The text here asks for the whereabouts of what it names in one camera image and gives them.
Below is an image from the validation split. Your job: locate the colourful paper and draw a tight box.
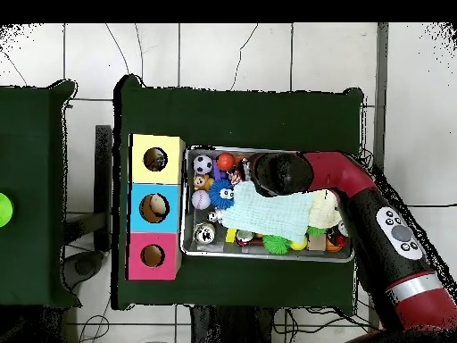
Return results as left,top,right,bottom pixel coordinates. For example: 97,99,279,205
228,160,251,185
145,148,168,172

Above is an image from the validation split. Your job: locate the light blue muslin cloth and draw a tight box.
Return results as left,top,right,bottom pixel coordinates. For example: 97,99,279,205
221,180,315,244

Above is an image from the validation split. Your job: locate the shallow metal mesh bin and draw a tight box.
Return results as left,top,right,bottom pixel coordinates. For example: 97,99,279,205
179,144,359,264

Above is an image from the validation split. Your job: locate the wooden box with three holes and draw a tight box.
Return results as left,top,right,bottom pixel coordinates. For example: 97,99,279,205
127,133,187,280

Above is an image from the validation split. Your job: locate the blue fuzzy toy with eyes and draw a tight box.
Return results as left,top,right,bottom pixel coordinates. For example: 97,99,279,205
208,178,237,210

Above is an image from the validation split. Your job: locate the orange ball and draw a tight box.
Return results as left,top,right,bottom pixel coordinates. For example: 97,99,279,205
216,152,236,172

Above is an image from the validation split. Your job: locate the white baseball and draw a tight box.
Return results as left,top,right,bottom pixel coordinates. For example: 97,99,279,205
191,188,212,210

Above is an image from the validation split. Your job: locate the black and white soccer ball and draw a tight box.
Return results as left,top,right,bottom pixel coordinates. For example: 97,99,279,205
192,154,214,175

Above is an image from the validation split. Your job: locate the green spiky ball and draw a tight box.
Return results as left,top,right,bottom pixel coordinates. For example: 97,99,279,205
262,234,292,256

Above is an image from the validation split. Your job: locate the dark green tablecloth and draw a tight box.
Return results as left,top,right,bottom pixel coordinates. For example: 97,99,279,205
111,73,365,311
0,79,81,310

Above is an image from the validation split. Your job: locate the cream muslin cloth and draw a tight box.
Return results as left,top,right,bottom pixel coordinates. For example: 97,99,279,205
308,188,344,230

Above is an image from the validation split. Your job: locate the green plastic cup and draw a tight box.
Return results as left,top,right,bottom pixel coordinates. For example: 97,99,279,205
0,192,14,228

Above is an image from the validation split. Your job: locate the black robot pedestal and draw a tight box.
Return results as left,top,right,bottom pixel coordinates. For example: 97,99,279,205
190,305,276,343

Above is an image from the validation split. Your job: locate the black cable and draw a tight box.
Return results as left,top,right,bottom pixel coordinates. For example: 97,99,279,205
406,202,457,209

